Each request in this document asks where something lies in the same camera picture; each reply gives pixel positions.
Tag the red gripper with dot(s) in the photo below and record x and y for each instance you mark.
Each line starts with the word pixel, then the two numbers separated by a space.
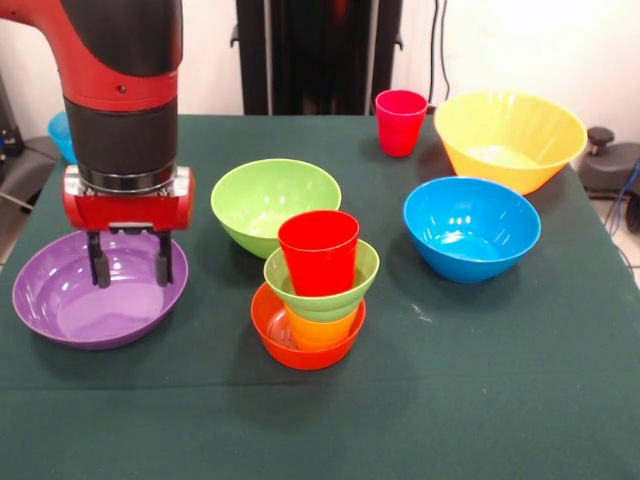
pixel 130 212

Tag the purple plastic bowl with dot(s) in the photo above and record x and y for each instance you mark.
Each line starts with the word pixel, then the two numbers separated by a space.
pixel 65 310

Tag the large green plastic bowl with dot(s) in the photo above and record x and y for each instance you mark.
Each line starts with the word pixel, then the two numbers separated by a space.
pixel 250 200

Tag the small blue plastic bowl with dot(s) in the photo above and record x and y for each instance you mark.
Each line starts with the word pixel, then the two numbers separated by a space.
pixel 61 135

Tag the orange plastic bowl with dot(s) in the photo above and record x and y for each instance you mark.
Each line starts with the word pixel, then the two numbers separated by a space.
pixel 270 345

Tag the red plastic cup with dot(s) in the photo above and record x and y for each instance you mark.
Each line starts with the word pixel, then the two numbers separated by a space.
pixel 320 255

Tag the orange plastic cup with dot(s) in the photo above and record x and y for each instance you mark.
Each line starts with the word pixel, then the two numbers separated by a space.
pixel 325 332

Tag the small green ribbed bowl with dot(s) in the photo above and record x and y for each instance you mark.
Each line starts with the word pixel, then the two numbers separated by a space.
pixel 367 270

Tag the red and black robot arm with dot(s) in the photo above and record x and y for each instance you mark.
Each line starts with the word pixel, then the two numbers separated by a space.
pixel 120 85

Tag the grey machine base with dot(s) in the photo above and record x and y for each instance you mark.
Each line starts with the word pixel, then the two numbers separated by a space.
pixel 30 165

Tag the black equipment rack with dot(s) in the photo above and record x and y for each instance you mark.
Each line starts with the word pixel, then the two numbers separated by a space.
pixel 7 125

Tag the dark green tablecloth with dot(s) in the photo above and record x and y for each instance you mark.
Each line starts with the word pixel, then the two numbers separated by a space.
pixel 320 415

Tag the pink plastic cup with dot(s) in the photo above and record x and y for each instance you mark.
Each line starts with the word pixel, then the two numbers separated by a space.
pixel 397 130

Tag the large blue plastic bowl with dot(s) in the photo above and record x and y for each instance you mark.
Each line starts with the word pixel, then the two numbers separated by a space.
pixel 470 225

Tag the yellow plastic bowl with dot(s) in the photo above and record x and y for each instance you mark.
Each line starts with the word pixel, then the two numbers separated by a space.
pixel 510 130

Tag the grey base with black knob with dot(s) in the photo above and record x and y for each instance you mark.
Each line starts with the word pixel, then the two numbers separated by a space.
pixel 610 165

